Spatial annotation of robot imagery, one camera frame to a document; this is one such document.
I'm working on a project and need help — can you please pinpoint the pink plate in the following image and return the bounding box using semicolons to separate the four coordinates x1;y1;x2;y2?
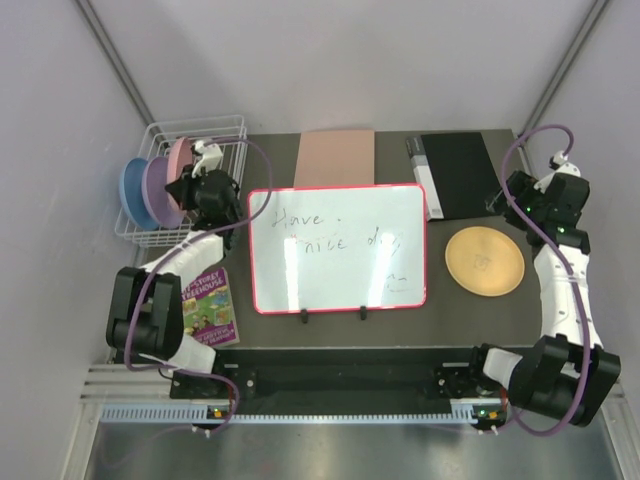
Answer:
167;137;194;211

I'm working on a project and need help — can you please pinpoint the yellow bear plate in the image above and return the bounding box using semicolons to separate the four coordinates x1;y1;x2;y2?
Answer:
445;226;525;297

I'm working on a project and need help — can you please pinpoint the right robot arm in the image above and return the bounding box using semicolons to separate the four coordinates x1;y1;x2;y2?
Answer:
466;165;621;427

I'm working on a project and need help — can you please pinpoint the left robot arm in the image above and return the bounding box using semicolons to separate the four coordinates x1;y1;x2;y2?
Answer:
106;167;246;397

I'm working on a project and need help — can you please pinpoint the purple plate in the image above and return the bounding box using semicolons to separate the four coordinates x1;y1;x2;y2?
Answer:
141;156;184;229

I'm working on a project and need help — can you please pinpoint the black folder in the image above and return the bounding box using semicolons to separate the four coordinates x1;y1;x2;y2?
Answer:
406;132;500;221

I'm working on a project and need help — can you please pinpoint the blue plate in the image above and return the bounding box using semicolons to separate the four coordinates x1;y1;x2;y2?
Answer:
119;158;159;231

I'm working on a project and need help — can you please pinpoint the purple treehouse children's book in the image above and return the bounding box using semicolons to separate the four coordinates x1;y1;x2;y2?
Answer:
182;267;240;349

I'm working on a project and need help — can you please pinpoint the brown cardboard sheet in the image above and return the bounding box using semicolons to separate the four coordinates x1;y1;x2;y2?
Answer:
293;129;375;188

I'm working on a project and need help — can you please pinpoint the red framed whiteboard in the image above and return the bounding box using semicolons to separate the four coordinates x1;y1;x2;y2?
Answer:
247;184;427;315

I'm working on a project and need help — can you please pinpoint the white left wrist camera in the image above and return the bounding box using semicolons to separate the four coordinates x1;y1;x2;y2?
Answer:
192;139;224;178

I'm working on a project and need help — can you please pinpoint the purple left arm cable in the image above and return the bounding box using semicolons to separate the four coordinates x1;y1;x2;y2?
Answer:
123;135;274;426

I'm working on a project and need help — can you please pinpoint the white wire dish rack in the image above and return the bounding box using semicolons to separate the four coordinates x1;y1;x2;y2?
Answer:
114;115;247;248

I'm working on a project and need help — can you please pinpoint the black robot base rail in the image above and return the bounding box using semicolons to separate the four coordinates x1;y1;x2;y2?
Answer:
169;347;506;416

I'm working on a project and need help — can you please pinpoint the grey slotted cable duct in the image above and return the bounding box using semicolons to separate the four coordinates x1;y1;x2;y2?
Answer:
100;403;505;425

